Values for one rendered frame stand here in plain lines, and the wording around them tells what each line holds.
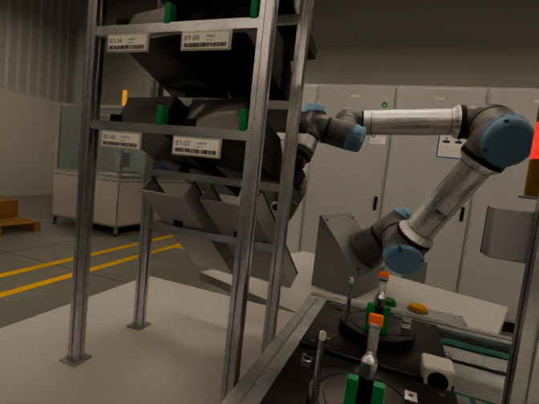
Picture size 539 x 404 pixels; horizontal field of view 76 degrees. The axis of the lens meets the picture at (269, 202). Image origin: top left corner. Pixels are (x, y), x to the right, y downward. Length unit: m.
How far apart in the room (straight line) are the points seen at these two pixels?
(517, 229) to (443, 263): 3.26
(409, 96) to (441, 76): 4.81
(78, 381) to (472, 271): 3.54
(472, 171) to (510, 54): 7.92
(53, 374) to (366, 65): 8.37
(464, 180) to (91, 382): 0.95
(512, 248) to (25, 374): 0.80
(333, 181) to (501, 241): 3.25
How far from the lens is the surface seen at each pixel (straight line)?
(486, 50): 8.86
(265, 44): 0.53
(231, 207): 0.66
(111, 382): 0.73
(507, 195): 3.85
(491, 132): 0.98
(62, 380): 0.76
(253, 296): 1.15
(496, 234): 0.56
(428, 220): 1.08
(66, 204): 6.54
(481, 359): 0.85
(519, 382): 0.59
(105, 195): 5.93
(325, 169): 3.77
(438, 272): 3.84
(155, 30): 0.64
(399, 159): 3.72
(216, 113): 0.62
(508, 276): 3.95
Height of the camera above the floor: 1.25
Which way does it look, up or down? 5 degrees down
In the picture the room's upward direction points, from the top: 6 degrees clockwise
